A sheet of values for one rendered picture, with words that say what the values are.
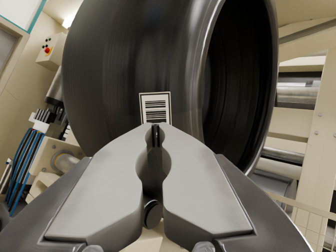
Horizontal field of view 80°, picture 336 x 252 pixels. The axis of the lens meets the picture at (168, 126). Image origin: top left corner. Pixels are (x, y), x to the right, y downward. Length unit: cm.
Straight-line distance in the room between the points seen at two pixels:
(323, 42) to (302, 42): 7
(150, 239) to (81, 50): 33
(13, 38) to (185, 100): 83
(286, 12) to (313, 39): 14
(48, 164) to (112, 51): 39
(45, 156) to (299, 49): 93
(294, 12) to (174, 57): 73
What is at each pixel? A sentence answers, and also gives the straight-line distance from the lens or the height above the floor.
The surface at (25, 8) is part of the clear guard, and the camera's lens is 103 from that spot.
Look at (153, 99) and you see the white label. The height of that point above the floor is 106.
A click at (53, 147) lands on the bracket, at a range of 59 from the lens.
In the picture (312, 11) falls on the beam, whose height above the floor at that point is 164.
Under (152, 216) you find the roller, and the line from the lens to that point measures 35.
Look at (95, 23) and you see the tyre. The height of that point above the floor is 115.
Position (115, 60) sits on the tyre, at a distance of 29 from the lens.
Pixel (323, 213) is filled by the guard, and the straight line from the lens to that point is 74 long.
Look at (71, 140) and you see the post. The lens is 73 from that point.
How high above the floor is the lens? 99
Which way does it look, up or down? 9 degrees up
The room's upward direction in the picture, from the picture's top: 19 degrees clockwise
